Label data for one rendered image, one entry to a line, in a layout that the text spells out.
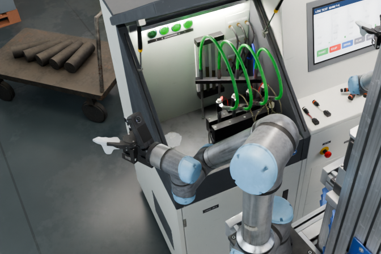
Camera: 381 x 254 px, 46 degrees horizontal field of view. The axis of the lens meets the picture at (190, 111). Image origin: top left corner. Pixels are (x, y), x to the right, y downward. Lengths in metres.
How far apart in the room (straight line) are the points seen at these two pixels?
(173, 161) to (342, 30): 1.27
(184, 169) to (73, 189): 2.04
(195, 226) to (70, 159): 1.54
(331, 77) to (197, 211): 0.96
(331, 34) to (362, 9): 0.20
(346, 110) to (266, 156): 1.26
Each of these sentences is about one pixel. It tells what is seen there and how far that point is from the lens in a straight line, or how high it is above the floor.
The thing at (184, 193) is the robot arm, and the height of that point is 1.35.
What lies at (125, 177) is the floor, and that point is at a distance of 3.28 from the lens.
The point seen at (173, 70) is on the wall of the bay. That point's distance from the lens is 2.24.
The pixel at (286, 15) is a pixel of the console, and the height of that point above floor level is 1.42.
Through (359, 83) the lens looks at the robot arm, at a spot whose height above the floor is 1.37.
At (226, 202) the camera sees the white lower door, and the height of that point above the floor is 0.70.
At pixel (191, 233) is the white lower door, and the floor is 0.56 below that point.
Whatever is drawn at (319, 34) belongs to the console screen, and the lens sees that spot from 2.25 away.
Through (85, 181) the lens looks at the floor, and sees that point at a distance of 3.33.
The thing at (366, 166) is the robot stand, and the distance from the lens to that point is 1.25.
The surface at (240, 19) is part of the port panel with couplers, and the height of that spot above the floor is 1.32.
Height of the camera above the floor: 2.47
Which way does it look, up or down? 42 degrees down
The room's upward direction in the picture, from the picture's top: 4 degrees counter-clockwise
